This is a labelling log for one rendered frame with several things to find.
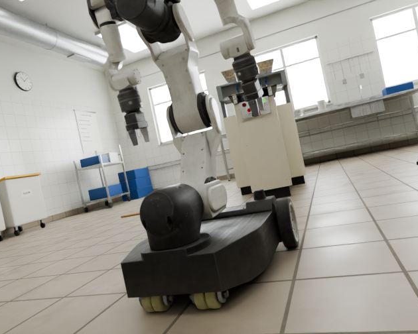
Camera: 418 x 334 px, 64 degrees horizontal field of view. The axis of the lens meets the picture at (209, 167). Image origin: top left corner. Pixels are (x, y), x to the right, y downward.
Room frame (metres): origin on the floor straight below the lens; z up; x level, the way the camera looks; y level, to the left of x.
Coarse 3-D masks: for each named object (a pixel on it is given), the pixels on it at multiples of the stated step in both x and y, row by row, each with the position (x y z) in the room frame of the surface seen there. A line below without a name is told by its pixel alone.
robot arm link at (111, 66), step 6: (114, 54) 1.28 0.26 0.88; (120, 54) 1.28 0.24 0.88; (108, 60) 1.29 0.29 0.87; (114, 60) 1.30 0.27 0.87; (120, 60) 1.33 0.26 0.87; (108, 66) 1.29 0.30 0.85; (114, 66) 1.33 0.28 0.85; (108, 72) 1.30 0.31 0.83; (114, 72) 1.33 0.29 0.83; (108, 78) 1.30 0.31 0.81; (114, 90) 1.33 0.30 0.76
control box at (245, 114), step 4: (268, 100) 2.70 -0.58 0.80; (240, 104) 2.74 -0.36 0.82; (264, 104) 2.71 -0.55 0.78; (268, 104) 2.70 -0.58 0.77; (240, 108) 2.74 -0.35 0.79; (244, 108) 2.74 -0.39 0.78; (248, 108) 2.73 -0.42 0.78; (264, 108) 2.71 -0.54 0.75; (268, 108) 2.70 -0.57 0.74; (244, 112) 2.74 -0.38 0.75; (248, 112) 2.73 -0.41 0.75; (260, 112) 2.72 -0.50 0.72; (264, 112) 2.71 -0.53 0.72; (268, 112) 2.71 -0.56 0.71; (244, 116) 2.74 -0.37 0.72; (248, 116) 2.74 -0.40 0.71; (252, 116) 2.73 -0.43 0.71
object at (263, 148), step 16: (272, 96) 2.73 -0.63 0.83; (240, 112) 2.78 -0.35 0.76; (272, 112) 2.73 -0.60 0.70; (240, 128) 2.78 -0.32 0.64; (256, 128) 2.76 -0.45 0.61; (272, 128) 2.73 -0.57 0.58; (256, 144) 2.76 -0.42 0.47; (272, 144) 2.74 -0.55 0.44; (256, 160) 2.77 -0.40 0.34; (272, 160) 2.74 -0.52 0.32; (256, 176) 2.77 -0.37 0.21; (272, 176) 2.75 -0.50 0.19; (288, 176) 2.73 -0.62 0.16; (272, 192) 2.78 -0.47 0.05; (288, 192) 2.76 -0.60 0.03
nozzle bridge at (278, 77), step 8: (272, 72) 3.39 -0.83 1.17; (280, 72) 3.38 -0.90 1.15; (264, 80) 3.49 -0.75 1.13; (272, 80) 3.47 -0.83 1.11; (280, 80) 3.46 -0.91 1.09; (216, 88) 3.50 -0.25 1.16; (224, 88) 3.57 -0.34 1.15; (232, 88) 3.55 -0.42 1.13; (240, 88) 3.54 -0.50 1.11; (280, 88) 3.50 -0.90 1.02; (224, 96) 3.57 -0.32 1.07; (288, 96) 3.47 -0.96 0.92; (224, 104) 3.61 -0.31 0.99; (224, 112) 3.60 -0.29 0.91
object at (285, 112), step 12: (288, 108) 3.38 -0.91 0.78; (228, 120) 3.49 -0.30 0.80; (288, 120) 3.38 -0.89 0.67; (228, 132) 3.49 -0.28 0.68; (288, 132) 3.38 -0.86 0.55; (228, 144) 3.50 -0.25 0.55; (240, 144) 3.48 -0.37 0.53; (288, 144) 3.39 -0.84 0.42; (300, 144) 3.37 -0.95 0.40; (240, 156) 3.48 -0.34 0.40; (288, 156) 3.39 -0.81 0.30; (300, 156) 3.37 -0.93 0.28; (240, 168) 3.49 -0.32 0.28; (300, 168) 3.38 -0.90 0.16; (240, 180) 3.49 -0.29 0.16; (300, 180) 3.41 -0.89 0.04
